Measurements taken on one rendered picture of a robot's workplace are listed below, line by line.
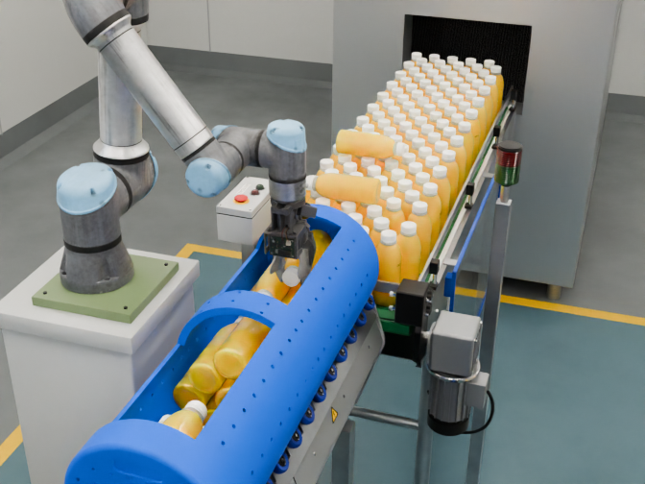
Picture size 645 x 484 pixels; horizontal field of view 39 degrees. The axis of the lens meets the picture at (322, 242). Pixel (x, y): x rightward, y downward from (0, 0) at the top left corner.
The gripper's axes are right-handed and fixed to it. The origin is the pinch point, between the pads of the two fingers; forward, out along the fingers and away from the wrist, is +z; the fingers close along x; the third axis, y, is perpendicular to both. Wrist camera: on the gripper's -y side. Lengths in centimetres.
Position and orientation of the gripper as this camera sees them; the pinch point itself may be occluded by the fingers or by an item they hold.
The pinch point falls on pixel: (293, 276)
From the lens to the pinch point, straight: 198.0
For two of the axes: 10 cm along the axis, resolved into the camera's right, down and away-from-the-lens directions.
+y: -3.2, 4.6, -8.3
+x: 9.5, 1.5, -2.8
